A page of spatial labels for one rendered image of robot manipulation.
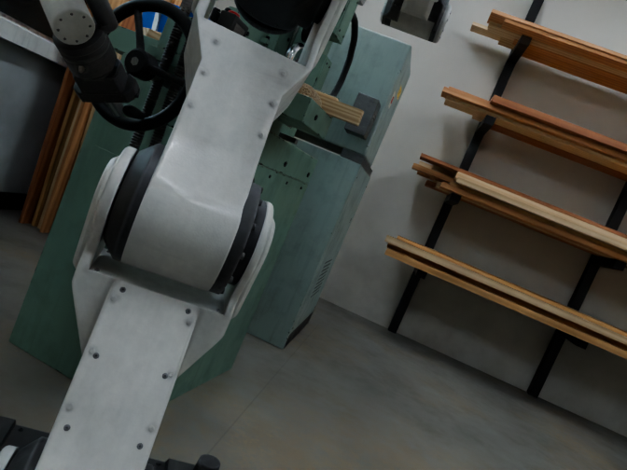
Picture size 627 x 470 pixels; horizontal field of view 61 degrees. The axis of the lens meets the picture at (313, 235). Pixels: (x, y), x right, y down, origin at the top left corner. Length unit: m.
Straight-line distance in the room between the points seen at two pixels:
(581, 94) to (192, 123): 3.49
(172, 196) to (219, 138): 0.10
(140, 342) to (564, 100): 3.55
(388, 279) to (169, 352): 3.16
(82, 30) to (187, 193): 0.47
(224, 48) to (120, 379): 0.40
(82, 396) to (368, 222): 3.20
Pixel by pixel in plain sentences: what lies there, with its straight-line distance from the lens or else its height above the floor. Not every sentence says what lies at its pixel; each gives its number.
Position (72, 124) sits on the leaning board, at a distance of 2.84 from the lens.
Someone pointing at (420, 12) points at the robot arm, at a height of 1.10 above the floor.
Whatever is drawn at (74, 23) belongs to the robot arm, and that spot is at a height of 0.80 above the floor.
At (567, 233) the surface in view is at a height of 1.02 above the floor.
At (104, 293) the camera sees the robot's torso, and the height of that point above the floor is 0.51.
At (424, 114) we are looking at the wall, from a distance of 3.77.
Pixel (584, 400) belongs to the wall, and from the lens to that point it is 4.05.
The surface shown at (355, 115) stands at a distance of 1.39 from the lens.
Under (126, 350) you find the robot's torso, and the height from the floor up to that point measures 0.47.
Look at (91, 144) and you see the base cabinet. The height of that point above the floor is 0.59.
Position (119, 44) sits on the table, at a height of 0.86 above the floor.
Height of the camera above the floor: 0.71
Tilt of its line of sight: 5 degrees down
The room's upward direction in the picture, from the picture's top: 23 degrees clockwise
